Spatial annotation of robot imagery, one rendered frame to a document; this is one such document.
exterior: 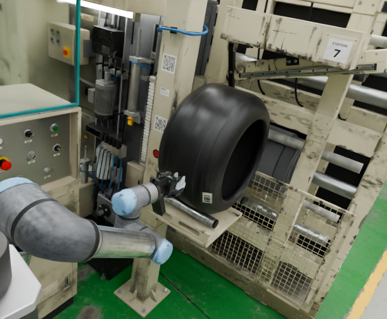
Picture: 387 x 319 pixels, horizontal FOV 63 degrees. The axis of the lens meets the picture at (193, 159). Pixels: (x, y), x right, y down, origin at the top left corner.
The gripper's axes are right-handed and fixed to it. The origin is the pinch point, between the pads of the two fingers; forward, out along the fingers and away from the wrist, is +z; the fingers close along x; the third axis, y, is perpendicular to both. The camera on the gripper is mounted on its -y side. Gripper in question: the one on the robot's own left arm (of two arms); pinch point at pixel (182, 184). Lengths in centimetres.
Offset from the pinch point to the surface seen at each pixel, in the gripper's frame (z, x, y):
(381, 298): 163, -105, -92
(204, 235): 14.4, -10.1, -25.1
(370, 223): 273, -84, -78
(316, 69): 54, -22, 56
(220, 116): 7.3, -4.7, 29.7
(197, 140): 1.1, -0.8, 19.3
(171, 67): 16, 29, 41
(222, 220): 36.5, -7.6, -26.7
